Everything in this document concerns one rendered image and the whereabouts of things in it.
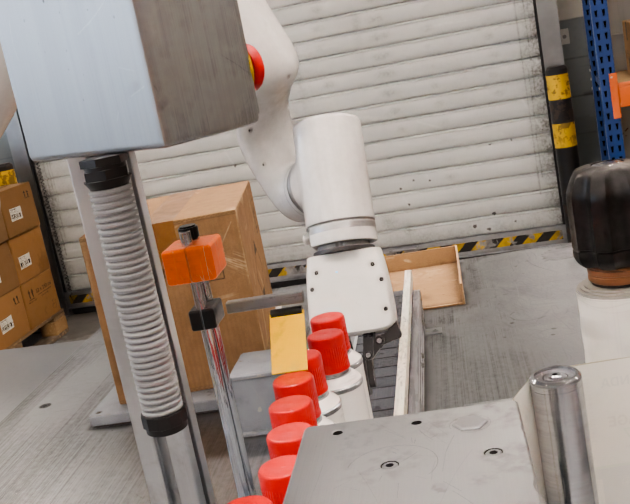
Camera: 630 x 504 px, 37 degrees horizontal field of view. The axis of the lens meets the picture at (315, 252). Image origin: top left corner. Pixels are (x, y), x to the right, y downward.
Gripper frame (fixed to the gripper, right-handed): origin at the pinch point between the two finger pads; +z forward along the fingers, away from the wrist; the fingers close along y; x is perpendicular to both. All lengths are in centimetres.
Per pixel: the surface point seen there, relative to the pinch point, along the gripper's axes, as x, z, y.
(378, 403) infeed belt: 9.0, 3.5, 0.5
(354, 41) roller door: 375, -174, -24
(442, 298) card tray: 65, -12, 9
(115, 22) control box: -55, -26, -6
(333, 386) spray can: -29.5, 0.1, 1.0
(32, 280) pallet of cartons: 365, -73, -215
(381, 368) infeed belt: 20.8, -0.8, 0.3
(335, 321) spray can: -25.1, -5.7, 1.3
